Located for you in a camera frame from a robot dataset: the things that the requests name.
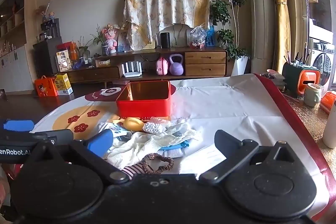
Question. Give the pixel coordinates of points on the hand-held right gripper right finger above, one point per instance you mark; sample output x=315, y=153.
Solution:
x=225, y=140

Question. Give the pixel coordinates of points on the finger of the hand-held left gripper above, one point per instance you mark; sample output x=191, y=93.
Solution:
x=60, y=136
x=18, y=126

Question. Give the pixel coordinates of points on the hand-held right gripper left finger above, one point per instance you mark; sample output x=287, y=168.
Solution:
x=101, y=138

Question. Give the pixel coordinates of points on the small cartoon printed packet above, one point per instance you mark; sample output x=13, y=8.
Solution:
x=116, y=130

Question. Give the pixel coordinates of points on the white paper packet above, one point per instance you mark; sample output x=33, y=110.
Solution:
x=202, y=161

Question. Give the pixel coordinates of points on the yellow plastic scoop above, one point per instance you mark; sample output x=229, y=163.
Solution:
x=134, y=124

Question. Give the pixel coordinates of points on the cream mesh cloth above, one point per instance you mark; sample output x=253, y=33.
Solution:
x=139, y=142

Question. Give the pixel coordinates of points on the striped cloth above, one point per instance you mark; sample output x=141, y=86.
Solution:
x=131, y=169

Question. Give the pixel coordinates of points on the blue cloth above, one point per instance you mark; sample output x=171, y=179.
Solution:
x=181, y=144

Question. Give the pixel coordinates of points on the red tin box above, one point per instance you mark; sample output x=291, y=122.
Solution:
x=143, y=108

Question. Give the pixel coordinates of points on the clear bag of cotton swabs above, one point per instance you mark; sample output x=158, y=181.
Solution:
x=152, y=127

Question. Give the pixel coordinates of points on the brown scrunchie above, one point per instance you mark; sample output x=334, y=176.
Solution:
x=170, y=162

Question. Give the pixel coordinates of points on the white and red printed tablecloth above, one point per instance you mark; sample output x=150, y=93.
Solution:
x=223, y=103

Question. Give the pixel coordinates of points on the orange gift box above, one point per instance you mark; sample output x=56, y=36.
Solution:
x=46, y=87

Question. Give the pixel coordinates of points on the yellow carton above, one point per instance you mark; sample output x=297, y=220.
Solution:
x=63, y=83

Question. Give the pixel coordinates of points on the white cupboards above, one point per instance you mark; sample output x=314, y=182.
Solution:
x=15, y=69

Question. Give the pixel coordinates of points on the white router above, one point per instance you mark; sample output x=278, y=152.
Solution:
x=132, y=73

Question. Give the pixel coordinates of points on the cream snack box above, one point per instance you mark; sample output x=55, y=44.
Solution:
x=63, y=61

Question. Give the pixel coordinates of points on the black cabinet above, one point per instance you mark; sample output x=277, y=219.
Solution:
x=46, y=56

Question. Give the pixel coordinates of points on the small beige box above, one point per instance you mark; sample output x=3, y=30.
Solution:
x=103, y=63

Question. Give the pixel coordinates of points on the white planter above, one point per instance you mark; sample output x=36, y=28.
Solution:
x=240, y=65

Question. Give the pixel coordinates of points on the gold patterned table cover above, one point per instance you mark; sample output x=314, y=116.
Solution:
x=307, y=124

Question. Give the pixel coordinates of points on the wooden television cabinet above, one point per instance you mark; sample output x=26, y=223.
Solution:
x=204, y=57

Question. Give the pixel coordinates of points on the small potted plant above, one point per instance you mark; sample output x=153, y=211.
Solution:
x=82, y=52

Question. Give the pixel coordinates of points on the purple kettlebell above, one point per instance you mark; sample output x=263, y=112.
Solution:
x=176, y=67

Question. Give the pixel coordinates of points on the potted orchid plant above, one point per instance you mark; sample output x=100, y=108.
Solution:
x=105, y=49

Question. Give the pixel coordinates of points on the red gift box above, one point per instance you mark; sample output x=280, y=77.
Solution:
x=68, y=47

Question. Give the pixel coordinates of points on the small pink suitcase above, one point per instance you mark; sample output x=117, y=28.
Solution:
x=162, y=66

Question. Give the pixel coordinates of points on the green and orange desk organizer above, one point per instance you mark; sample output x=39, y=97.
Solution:
x=302, y=79

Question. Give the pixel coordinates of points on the green mug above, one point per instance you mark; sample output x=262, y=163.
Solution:
x=312, y=95

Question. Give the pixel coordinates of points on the pink doll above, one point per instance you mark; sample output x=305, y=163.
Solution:
x=110, y=40

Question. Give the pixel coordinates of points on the printed picture card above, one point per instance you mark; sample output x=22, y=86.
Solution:
x=122, y=41

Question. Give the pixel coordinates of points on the black coffee machine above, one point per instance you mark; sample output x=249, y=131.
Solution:
x=51, y=28

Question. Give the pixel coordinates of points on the blue plastic bag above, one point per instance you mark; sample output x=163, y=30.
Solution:
x=211, y=36

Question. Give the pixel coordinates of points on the white bottle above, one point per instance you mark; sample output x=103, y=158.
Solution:
x=330, y=127

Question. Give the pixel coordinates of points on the clear plastic bag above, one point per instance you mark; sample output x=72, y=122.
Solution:
x=197, y=37

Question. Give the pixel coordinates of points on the orange packet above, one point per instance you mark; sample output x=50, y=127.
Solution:
x=328, y=102

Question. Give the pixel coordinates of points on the vase with dried flowers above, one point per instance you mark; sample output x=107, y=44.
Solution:
x=44, y=18

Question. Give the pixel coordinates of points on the white fan-shaped ornament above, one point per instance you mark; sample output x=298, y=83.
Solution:
x=179, y=35

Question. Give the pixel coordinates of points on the small round figurine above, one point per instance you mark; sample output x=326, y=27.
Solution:
x=51, y=15

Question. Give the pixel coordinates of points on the black cylinder speaker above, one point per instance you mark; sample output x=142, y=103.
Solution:
x=165, y=40

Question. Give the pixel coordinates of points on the white washing machine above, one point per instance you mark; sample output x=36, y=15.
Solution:
x=323, y=64

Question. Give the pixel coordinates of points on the beige standing air conditioner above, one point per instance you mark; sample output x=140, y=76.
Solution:
x=262, y=16

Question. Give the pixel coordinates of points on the yellow curtain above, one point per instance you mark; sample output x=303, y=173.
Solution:
x=282, y=16

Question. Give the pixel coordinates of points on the wooden wall shelf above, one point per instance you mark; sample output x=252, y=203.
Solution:
x=30, y=11

